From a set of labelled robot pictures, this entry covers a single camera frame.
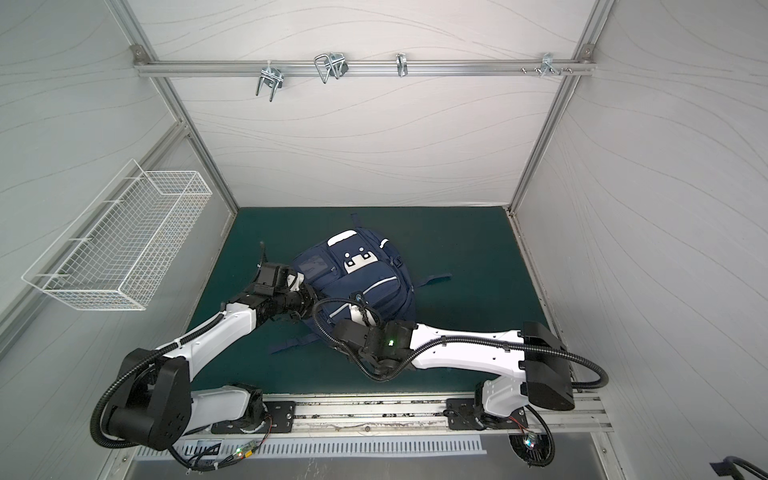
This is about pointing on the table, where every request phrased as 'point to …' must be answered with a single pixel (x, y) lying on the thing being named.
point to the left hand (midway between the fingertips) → (334, 296)
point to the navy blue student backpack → (353, 267)
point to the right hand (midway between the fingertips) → (357, 327)
